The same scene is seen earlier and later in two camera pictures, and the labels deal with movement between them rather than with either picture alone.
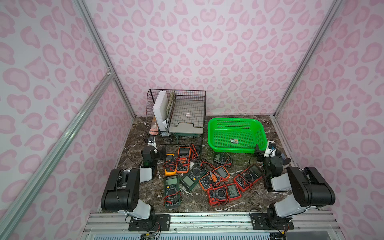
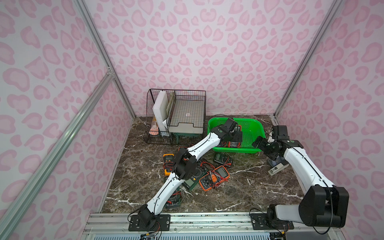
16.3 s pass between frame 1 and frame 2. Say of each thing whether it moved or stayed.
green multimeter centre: stayed
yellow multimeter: stayed
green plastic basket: stayed
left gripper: moved
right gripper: moved
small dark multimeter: stayed
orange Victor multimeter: stayed
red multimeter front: moved
